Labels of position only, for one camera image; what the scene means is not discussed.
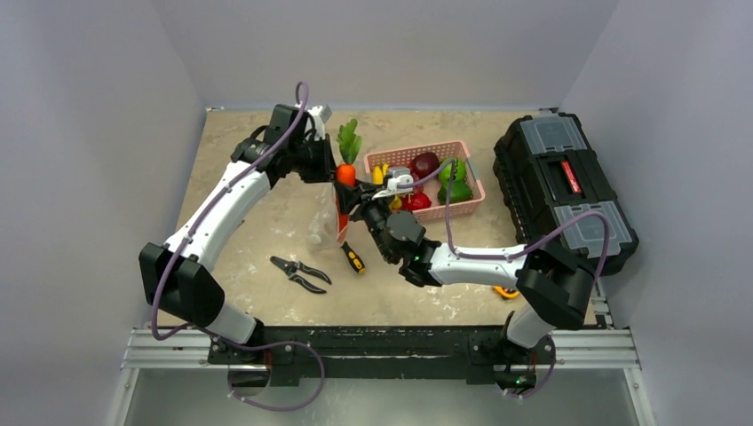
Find yellow tape measure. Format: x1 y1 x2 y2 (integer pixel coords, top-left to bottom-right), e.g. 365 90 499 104
493 286 520 300

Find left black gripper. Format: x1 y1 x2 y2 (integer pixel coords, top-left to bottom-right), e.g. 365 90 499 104
289 133 342 184

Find dark red toy apple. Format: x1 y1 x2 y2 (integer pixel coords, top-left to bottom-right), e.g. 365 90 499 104
409 152 440 181

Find black yellow screwdriver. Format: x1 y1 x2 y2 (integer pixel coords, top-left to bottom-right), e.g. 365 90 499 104
341 241 366 274

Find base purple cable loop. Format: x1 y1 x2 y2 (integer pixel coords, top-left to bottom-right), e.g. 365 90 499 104
226 342 327 414

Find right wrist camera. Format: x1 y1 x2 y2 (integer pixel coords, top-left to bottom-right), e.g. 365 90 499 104
372 167 414 200

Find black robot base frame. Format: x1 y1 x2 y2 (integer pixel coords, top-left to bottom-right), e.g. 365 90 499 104
208 326 556 391

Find green toy bell pepper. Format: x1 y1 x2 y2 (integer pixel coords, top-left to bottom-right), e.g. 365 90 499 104
437 180 473 204

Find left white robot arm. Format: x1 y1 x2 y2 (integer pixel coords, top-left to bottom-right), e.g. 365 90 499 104
139 101 336 363

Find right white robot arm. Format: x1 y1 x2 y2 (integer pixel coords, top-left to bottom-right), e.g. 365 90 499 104
334 182 606 361

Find orange toy carrot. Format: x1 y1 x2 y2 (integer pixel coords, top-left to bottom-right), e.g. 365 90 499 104
336 118 362 243

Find yellow toy banana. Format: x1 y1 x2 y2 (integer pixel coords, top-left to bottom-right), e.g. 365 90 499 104
382 163 402 211
371 166 384 185

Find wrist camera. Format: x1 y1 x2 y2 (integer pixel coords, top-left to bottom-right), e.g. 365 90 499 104
305 104 332 140
372 167 414 200

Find pink plastic basket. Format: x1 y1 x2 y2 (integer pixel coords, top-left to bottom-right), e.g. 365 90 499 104
363 140 486 222

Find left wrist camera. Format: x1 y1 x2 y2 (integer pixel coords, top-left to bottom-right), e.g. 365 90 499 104
305 104 332 140

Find black pliers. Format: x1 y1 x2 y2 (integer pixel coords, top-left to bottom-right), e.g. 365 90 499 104
270 256 332 295

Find green striped toy melon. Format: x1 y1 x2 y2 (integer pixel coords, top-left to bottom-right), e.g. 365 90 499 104
437 156 467 184

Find red toy pomegranate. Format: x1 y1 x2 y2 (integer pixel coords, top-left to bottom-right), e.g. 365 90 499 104
401 193 432 211

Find clear zip top bag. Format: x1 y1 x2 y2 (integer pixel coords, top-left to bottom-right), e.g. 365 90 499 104
308 184 349 250

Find aluminium rail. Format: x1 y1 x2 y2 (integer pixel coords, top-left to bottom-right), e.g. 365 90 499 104
120 328 640 370

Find black tool box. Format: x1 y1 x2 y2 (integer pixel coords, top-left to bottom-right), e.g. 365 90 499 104
493 113 639 276

